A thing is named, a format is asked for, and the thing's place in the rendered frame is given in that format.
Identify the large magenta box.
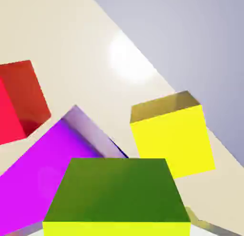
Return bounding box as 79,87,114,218
0,104,130,236

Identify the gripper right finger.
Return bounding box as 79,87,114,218
185,206,244,236

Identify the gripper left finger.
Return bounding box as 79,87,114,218
3,221,44,236

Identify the small lime green cube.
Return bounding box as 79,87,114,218
42,157,192,236

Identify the small red cube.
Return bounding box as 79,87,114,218
0,59,52,145

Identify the small yellow cube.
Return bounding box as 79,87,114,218
129,90,216,179

